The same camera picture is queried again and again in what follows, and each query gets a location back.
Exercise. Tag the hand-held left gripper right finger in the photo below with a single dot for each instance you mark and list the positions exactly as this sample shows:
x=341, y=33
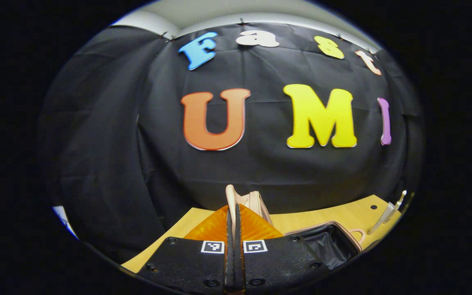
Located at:
x=279, y=262

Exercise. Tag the black backdrop cloth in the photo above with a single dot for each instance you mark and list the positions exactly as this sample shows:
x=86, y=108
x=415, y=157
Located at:
x=260, y=172

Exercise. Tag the white squeeze tube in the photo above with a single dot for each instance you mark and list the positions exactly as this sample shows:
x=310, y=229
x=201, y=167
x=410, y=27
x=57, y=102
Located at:
x=383, y=217

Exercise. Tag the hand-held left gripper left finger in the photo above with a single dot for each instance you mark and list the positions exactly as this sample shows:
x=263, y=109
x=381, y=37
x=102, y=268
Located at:
x=187, y=264

